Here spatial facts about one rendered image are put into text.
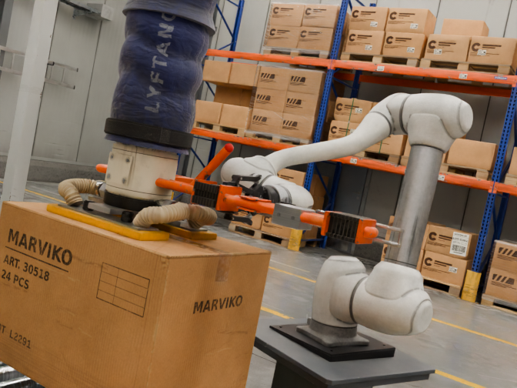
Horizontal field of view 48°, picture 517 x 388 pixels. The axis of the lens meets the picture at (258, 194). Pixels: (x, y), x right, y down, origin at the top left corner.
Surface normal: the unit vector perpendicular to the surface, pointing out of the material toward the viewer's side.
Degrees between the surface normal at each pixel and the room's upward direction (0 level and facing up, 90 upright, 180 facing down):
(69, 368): 90
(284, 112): 90
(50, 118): 90
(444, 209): 90
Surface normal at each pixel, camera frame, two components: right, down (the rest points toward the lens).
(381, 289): -0.63, -0.28
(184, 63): 0.68, -0.21
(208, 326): 0.82, 0.18
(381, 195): -0.53, -0.05
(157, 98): 0.37, -0.14
